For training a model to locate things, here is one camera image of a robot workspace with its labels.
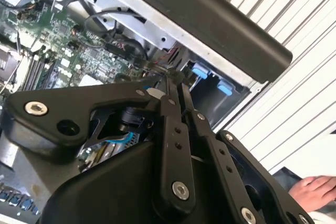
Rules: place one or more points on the hard disk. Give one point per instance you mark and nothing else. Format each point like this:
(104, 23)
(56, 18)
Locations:
(200, 73)

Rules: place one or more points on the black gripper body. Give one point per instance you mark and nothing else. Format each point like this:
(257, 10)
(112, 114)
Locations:
(118, 187)

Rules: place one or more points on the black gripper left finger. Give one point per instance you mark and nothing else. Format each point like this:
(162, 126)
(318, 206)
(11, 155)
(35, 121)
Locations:
(65, 100)

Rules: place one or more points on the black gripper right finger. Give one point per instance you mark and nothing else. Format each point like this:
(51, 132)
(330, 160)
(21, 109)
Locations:
(223, 161)

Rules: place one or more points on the person's bare hand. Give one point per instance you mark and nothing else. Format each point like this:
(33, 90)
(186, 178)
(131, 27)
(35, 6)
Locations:
(317, 192)

